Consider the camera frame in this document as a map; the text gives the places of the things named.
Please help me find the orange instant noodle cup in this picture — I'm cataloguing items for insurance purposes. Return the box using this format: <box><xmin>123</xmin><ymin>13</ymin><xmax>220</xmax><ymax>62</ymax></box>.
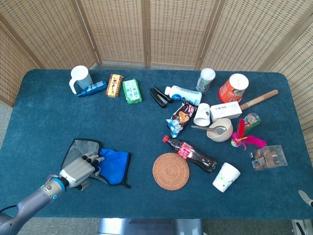
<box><xmin>218</xmin><ymin>73</ymin><xmax>249</xmax><ymax>104</ymax></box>

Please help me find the clear box with brown contents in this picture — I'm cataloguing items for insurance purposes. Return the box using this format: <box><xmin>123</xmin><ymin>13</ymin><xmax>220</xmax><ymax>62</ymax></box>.
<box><xmin>249</xmin><ymin>144</ymin><xmax>288</xmax><ymax>171</ymax></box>

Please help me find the beige bowl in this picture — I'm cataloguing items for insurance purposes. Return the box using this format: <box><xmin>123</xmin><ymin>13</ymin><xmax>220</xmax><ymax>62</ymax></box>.
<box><xmin>206</xmin><ymin>118</ymin><xmax>234</xmax><ymax>142</ymax></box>

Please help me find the green wet wipes pack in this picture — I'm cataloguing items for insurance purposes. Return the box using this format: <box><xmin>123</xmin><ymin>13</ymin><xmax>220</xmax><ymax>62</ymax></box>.
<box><xmin>122</xmin><ymin>78</ymin><xmax>143</xmax><ymax>105</ymax></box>

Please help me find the white and green lidded cup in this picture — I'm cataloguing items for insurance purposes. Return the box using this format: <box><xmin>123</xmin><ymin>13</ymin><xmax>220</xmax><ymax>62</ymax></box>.
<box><xmin>196</xmin><ymin>68</ymin><xmax>216</xmax><ymax>93</ymax></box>

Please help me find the white bottle with blue label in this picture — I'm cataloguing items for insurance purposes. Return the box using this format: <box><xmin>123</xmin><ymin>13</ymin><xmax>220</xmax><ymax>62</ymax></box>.
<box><xmin>164</xmin><ymin>85</ymin><xmax>203</xmax><ymax>106</ymax></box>

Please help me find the brown and blue snack bag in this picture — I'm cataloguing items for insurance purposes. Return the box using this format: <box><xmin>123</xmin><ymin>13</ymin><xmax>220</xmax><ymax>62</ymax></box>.
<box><xmin>165</xmin><ymin>97</ymin><xmax>198</xmax><ymax>139</ymax></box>

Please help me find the white mug with handle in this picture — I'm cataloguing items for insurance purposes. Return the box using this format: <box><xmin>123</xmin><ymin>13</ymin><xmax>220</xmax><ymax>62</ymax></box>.
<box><xmin>68</xmin><ymin>65</ymin><xmax>93</xmax><ymax>95</ymax></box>

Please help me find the white carton box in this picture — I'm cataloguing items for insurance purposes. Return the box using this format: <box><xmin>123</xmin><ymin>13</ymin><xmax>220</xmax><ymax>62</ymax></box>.
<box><xmin>209</xmin><ymin>100</ymin><xmax>243</xmax><ymax>123</ymax></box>

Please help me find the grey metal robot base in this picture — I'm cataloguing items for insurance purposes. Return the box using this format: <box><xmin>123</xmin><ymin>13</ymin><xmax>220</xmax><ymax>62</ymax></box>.
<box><xmin>97</xmin><ymin>217</ymin><xmax>204</xmax><ymax>235</ymax></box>

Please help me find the round rattan coaster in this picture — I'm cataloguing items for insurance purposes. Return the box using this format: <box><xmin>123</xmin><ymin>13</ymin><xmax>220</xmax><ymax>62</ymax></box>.
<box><xmin>152</xmin><ymin>152</ymin><xmax>190</xmax><ymax>190</ymax></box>

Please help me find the cola bottle with red label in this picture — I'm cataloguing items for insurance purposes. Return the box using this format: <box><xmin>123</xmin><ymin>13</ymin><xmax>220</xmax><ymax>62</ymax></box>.
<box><xmin>162</xmin><ymin>135</ymin><xmax>218</xmax><ymax>174</ymax></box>

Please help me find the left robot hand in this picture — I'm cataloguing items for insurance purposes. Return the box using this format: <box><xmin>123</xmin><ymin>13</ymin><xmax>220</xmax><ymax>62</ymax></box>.
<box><xmin>59</xmin><ymin>152</ymin><xmax>105</xmax><ymax>191</ymax></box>

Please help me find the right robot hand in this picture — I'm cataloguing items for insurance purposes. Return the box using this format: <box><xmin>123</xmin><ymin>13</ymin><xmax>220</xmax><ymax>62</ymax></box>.
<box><xmin>298</xmin><ymin>189</ymin><xmax>313</xmax><ymax>208</ymax></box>

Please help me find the white paper cup green print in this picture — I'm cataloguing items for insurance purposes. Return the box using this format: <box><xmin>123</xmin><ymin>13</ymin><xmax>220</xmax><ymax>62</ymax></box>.
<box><xmin>212</xmin><ymin>162</ymin><xmax>241</xmax><ymax>193</ymax></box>

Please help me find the wooden handled tool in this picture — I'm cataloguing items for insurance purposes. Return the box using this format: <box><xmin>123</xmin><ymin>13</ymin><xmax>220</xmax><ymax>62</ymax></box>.
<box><xmin>239</xmin><ymin>89</ymin><xmax>279</xmax><ymax>111</ymax></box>

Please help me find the grey blue microfibre cloth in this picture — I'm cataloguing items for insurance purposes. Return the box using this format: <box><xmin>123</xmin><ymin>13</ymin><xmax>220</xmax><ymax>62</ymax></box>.
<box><xmin>60</xmin><ymin>138</ymin><xmax>132</xmax><ymax>189</ymax></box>

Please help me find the black stapler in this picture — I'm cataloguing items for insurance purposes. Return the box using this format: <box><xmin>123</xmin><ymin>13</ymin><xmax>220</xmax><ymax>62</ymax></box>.
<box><xmin>149</xmin><ymin>86</ymin><xmax>174</xmax><ymax>109</ymax></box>

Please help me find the small clear plastic jar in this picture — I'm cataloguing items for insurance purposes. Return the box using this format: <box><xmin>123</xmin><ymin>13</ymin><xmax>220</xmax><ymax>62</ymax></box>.
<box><xmin>244</xmin><ymin>112</ymin><xmax>262</xmax><ymax>129</ymax></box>

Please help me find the wicker folding screen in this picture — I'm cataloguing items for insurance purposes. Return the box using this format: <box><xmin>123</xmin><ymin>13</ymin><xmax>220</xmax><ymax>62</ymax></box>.
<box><xmin>0</xmin><ymin>0</ymin><xmax>313</xmax><ymax>191</ymax></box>

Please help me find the small blue bottle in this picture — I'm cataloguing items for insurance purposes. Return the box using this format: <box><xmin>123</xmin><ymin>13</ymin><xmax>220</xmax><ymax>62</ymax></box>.
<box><xmin>77</xmin><ymin>80</ymin><xmax>108</xmax><ymax>98</ymax></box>

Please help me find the plain white paper cup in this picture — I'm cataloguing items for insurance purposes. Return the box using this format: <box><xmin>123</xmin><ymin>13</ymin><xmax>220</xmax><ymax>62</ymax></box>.
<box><xmin>193</xmin><ymin>102</ymin><xmax>211</xmax><ymax>127</ymax></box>

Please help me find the red and yellow box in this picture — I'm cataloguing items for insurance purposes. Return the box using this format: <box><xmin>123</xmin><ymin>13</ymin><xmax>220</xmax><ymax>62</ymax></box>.
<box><xmin>105</xmin><ymin>73</ymin><xmax>123</xmax><ymax>98</ymax></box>

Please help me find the metal spoon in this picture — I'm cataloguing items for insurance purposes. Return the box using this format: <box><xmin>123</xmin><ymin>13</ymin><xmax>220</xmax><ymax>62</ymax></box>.
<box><xmin>191</xmin><ymin>125</ymin><xmax>227</xmax><ymax>135</ymax></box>

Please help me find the white robot part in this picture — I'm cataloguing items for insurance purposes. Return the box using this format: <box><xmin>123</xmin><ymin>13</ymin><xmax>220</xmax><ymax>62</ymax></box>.
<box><xmin>291</xmin><ymin>219</ymin><xmax>313</xmax><ymax>235</ymax></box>

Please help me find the pink feather shuttlecock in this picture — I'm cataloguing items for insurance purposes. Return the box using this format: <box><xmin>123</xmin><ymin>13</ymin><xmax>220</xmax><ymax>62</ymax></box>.
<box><xmin>231</xmin><ymin>118</ymin><xmax>267</xmax><ymax>151</ymax></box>

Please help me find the blue table cover cloth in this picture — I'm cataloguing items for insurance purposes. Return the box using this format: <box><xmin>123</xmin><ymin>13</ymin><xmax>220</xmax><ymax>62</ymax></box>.
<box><xmin>0</xmin><ymin>68</ymin><xmax>313</xmax><ymax>220</ymax></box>

